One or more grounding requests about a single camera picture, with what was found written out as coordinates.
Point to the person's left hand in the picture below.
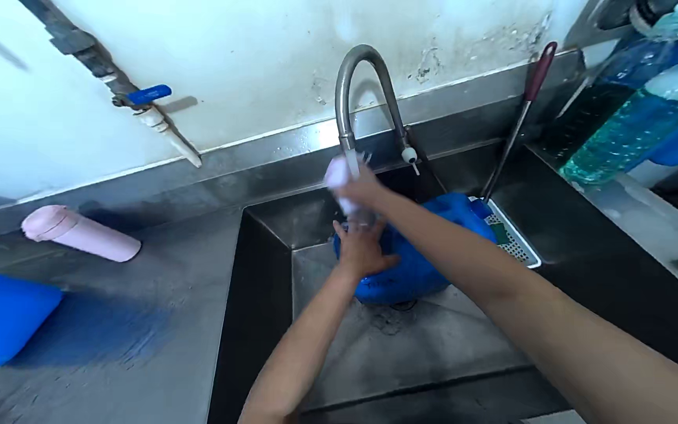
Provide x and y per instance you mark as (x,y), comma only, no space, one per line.
(361,254)

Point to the person's right hand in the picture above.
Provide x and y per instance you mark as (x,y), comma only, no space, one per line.
(367,187)

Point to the person's right fingers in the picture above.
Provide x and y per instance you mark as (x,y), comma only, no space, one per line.
(350,185)

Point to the person's left thumb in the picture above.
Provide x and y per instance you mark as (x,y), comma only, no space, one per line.
(388,261)

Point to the person's left little finger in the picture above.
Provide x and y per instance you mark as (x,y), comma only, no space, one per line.
(339,229)

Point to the person's left index finger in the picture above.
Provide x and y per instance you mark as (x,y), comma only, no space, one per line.
(379,227)

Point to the pale pink bottle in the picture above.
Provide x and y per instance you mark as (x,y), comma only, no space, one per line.
(337,174)

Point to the person's right forearm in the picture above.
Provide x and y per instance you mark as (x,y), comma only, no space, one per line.
(509,282)

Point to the person's left forearm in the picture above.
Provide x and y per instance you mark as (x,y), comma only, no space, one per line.
(305,344)

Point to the blue plastic jug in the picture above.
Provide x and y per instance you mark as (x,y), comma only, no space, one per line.
(414,269)

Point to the curved steel faucet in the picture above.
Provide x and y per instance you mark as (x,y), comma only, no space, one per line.
(344,94)

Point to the green scouring pad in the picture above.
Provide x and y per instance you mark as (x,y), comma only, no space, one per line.
(499,233)

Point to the metal sink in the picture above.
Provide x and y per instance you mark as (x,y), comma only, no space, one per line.
(261,330)

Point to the white perforated tray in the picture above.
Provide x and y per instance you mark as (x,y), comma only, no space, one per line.
(517,244)

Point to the pink tumbler with lid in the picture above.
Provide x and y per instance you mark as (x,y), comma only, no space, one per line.
(92,235)

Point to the clear bottle of green liquid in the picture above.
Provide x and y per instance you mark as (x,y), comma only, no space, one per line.
(624,138)

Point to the clear pump bottle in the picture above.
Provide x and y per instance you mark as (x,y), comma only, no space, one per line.
(642,57)

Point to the large blue plastic container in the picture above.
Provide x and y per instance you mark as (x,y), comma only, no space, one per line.
(0,318)

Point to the wall pipe with blue valve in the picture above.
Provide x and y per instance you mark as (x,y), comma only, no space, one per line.
(74,41)

